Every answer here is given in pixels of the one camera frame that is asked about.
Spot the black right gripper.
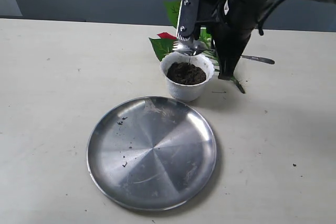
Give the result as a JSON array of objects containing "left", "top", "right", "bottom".
[{"left": 176, "top": 0, "right": 265, "bottom": 80}]

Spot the stainless steel spork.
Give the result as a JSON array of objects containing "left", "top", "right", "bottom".
[{"left": 173, "top": 40, "right": 275, "bottom": 65}]

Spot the white cup with soil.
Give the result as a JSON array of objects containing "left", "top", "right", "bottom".
[{"left": 160, "top": 52, "right": 215, "bottom": 102}]

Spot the red artificial anthurium flower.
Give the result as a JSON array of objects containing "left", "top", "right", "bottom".
[{"left": 150, "top": 1, "right": 245, "bottom": 93}]

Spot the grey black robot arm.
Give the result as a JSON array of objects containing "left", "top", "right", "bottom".
[{"left": 176, "top": 0, "right": 335, "bottom": 80}]

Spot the dark soil in pot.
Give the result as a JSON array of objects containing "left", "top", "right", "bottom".
[{"left": 166, "top": 62, "right": 207, "bottom": 86}]

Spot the round stainless steel plate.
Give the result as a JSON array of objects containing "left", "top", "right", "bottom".
[{"left": 86, "top": 96, "right": 217, "bottom": 211}]

